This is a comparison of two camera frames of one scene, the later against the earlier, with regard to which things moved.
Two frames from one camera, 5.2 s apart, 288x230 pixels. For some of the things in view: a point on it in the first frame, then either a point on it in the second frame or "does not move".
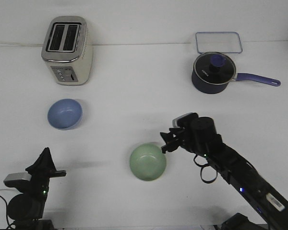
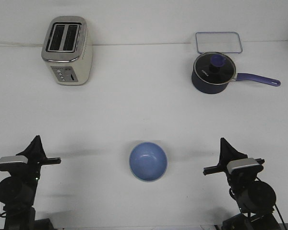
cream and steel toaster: [67, 48] does not move
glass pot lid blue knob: [215, 67] does not move
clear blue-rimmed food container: [218, 41] does not move
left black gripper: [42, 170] to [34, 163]
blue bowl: [65, 114] to [148, 161]
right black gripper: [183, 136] to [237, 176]
